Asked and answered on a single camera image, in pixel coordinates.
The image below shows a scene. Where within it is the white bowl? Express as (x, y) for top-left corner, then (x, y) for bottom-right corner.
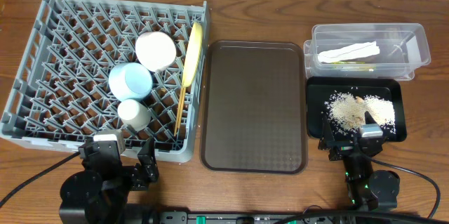
(135, 32), (177, 72)

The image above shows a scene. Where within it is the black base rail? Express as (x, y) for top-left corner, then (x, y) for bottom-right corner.
(118, 204), (446, 224)

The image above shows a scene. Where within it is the light blue bowl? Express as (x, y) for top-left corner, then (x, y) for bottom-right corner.
(108, 62), (153, 101)

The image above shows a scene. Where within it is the spilled rice pile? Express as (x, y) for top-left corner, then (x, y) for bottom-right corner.
(324, 91), (396, 136)

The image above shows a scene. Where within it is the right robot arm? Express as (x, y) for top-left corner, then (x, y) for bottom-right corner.
(318, 112), (400, 211)

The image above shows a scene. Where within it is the wooden chopstick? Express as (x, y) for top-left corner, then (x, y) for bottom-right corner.
(173, 86), (185, 137)
(175, 86), (187, 132)

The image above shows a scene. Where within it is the small white cup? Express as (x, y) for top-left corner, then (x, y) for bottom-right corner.
(118, 99), (151, 131)

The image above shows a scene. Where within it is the clear plastic bin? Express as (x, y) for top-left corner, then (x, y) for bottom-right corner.
(304, 23), (431, 80)

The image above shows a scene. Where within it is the yellow plate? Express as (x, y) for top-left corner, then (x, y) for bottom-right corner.
(182, 22), (203, 88)

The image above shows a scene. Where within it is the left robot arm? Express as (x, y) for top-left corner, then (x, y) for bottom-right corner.
(59, 129), (160, 223)

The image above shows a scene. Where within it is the green snack wrapper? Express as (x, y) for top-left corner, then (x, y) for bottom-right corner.
(331, 61), (374, 72)

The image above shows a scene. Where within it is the brown serving tray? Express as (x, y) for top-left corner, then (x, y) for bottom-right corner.
(201, 41), (308, 175)

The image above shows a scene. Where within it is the white napkin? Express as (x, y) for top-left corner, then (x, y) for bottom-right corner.
(317, 41), (380, 63)

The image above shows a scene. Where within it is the grey plastic dish rack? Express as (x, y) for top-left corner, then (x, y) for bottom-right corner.
(1, 0), (210, 163)

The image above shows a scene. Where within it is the black waste tray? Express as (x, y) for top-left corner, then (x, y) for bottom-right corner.
(306, 77), (407, 142)

